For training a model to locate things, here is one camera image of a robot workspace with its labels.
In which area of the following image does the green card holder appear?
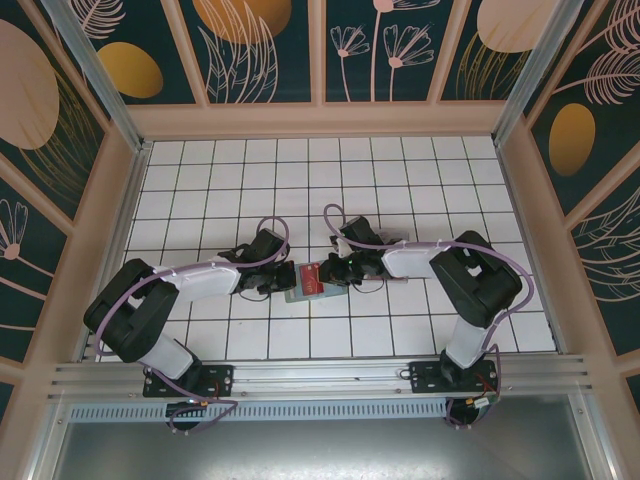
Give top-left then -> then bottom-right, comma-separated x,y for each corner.
283,279 -> 349,305

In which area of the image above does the red VIP card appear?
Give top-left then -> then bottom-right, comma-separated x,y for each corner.
296,262 -> 327,299

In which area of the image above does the grey metal panel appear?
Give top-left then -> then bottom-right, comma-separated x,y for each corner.
29,419 -> 619,480

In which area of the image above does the small circuit board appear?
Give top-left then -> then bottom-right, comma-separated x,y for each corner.
467,394 -> 501,414

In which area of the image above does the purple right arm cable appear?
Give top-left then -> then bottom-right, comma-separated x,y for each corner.
322,202 -> 535,431

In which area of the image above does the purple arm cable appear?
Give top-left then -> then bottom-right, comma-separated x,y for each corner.
322,202 -> 535,431
93,215 -> 295,436

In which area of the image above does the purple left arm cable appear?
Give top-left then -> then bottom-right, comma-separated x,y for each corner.
93,215 -> 295,436

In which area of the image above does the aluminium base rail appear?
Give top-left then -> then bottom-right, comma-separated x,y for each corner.
47,353 -> 596,402

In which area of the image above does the grey slotted cable duct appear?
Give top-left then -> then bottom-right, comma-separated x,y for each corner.
69,402 -> 451,423

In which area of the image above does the aluminium table edge rail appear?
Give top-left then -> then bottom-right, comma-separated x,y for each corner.
74,142 -> 152,364
496,142 -> 566,354

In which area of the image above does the aluminium corner post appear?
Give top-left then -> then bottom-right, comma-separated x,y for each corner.
492,0 -> 601,147
42,0 -> 152,154

